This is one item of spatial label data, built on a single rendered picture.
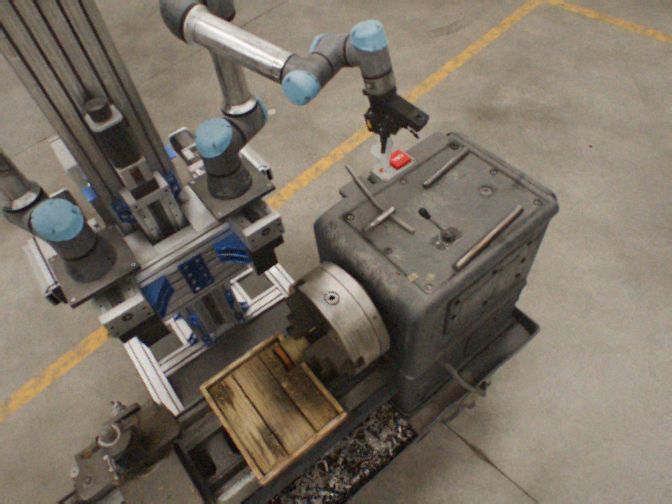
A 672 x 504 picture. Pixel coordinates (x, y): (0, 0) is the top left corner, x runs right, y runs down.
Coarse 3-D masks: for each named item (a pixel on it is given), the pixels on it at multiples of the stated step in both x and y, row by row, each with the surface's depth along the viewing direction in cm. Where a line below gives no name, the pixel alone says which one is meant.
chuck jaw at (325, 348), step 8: (312, 344) 136; (320, 344) 136; (328, 344) 135; (304, 352) 135; (312, 352) 134; (320, 352) 134; (328, 352) 134; (336, 352) 133; (312, 360) 135; (320, 360) 133; (328, 360) 134; (336, 360) 131; (344, 360) 131; (360, 360) 133; (336, 368) 132; (344, 368) 133
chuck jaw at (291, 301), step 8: (296, 288) 136; (288, 296) 137; (296, 296) 135; (288, 304) 136; (296, 304) 135; (304, 304) 136; (296, 312) 135; (304, 312) 136; (288, 320) 138; (296, 320) 135; (304, 320) 136; (312, 320) 138; (288, 328) 138; (296, 328) 136; (304, 328) 137; (296, 336) 136
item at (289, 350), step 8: (288, 336) 137; (280, 344) 136; (288, 344) 135; (296, 344) 134; (304, 344) 136; (272, 352) 137; (280, 352) 134; (288, 352) 134; (296, 352) 134; (280, 360) 133; (288, 360) 134; (296, 360) 134; (304, 360) 136; (288, 368) 134
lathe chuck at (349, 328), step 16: (320, 272) 136; (288, 288) 144; (304, 288) 133; (320, 288) 131; (336, 288) 130; (320, 304) 128; (336, 304) 128; (352, 304) 129; (320, 320) 134; (336, 320) 127; (352, 320) 128; (368, 320) 129; (336, 336) 129; (352, 336) 128; (368, 336) 130; (352, 352) 128; (368, 352) 132; (352, 368) 135
